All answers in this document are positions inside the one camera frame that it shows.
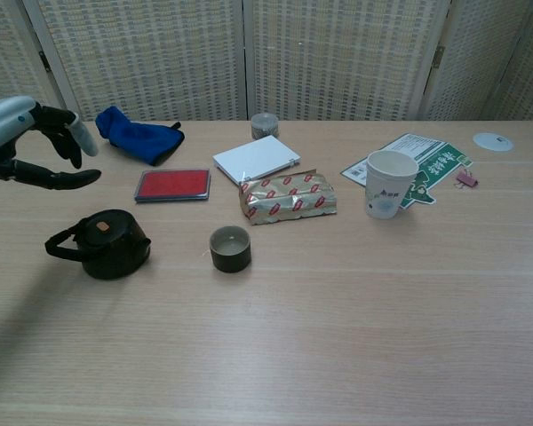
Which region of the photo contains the woven folding screen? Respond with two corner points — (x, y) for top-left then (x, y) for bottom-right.
(0, 0), (533, 125)

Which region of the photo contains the gold red foil packet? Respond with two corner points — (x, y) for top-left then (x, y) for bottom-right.
(238, 169), (338, 226)

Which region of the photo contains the white round table grommet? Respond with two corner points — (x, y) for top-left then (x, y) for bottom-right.
(473, 130), (514, 153)

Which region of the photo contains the white paper cup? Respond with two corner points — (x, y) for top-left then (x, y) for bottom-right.
(365, 149), (421, 221)

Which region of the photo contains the small round patterned jar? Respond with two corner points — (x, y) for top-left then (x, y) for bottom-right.
(250, 113), (281, 140)

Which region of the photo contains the pink binder clip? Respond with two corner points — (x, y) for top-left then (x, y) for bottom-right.
(455, 170), (480, 190)

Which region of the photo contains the green white flattened carton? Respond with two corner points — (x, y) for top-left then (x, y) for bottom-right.
(340, 132), (474, 209)

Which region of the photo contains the black teapot with handle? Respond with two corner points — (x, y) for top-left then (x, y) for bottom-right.
(44, 209), (153, 280)

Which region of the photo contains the blue cloth pouch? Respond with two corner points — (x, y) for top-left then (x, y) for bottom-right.
(94, 105), (186, 168)

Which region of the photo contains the small round tin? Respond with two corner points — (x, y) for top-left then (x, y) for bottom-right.
(209, 225), (252, 274)

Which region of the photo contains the white flat plastic box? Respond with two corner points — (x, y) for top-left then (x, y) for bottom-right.
(211, 135), (302, 185)

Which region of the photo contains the red ink pad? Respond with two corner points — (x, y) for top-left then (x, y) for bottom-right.
(134, 169), (211, 205)

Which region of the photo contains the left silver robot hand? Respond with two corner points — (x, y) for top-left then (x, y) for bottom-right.
(0, 96), (102, 191)

